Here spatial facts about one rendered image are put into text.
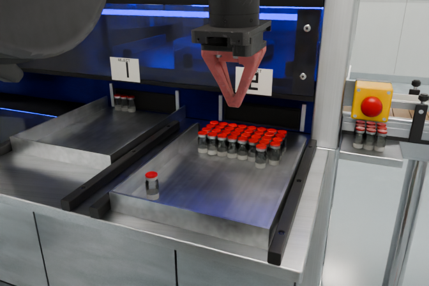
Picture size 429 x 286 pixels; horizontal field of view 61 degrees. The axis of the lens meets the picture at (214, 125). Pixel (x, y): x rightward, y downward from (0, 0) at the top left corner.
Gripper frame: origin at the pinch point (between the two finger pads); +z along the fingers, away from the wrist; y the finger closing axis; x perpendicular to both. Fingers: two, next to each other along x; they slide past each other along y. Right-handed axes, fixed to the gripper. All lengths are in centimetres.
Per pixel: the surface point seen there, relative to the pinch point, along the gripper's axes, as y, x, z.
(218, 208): 5.3, 4.6, 20.9
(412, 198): 50, -31, 40
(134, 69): 36, 39, 8
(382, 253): 119, -36, 114
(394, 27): 495, -50, 60
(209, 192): 9.3, 7.9, 21.0
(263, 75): 36.4, 5.6, 6.7
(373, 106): 33.1, -17.4, 10.4
